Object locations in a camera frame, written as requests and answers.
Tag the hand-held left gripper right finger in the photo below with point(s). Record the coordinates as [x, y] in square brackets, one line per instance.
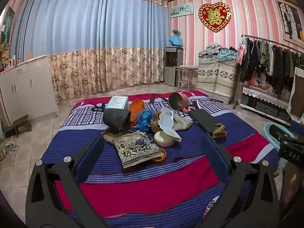
[213, 158]

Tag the blue and floral curtain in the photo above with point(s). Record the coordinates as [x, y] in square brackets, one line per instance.
[90, 40]

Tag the person's right hand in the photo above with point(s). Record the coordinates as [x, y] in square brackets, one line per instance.
[294, 185]

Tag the crumpled green cloth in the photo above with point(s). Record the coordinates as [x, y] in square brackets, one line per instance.
[7, 149]

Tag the green wall poster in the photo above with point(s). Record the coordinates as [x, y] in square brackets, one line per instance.
[7, 26]

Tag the orange plastic bag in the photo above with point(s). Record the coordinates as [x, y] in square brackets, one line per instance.
[135, 108]

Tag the printed snack packet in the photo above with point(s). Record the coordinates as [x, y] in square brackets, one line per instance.
[135, 150]

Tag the blue mesh scrubber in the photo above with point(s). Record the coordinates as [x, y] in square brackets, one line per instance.
[144, 121]

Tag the wall picture with clock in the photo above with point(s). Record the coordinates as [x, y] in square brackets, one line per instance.
[180, 10]

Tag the pink hanging bag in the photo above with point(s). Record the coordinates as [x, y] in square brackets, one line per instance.
[240, 51]

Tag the white paper packaging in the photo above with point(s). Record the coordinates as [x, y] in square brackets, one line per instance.
[167, 121]

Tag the bed with striped blanket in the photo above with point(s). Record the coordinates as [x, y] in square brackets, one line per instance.
[147, 190]

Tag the red heart wall decoration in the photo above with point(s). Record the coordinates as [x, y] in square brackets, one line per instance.
[215, 16]

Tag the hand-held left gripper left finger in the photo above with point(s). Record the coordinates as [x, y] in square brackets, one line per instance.
[91, 158]

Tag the small orange bowl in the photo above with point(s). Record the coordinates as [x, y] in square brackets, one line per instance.
[162, 158]

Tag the low stand with lace cloth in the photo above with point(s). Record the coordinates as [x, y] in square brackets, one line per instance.
[263, 102]

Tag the brown phone case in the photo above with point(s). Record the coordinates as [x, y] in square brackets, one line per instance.
[108, 136]

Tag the teal and white box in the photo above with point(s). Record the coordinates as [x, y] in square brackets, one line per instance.
[116, 102]

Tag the white framed board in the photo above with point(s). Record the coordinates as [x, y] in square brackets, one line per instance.
[296, 92]

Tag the pile of folded clothes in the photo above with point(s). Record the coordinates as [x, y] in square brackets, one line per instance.
[213, 51]

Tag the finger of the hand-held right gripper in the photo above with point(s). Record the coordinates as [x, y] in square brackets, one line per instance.
[276, 134]
[298, 127]

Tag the small wooden stool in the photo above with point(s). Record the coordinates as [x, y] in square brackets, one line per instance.
[20, 125]

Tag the grey water dispenser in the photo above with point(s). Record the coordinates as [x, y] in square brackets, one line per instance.
[173, 66]

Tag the framed wall poster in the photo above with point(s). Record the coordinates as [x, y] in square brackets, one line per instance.
[291, 21]

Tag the white cabinet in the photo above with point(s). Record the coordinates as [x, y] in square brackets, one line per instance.
[28, 87]

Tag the metal clothes rack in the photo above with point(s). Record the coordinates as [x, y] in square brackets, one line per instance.
[261, 38]

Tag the brown paper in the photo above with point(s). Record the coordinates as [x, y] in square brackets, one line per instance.
[219, 130]

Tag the black flat case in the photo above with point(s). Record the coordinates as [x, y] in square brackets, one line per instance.
[204, 121]

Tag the beige cloth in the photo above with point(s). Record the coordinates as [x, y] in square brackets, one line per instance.
[184, 122]

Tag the blue wrapped potted plant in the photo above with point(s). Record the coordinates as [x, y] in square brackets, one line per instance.
[175, 40]

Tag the small metal side table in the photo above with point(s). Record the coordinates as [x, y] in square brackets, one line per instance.
[186, 68]

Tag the pink metal mug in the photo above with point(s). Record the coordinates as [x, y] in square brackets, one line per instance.
[177, 101]

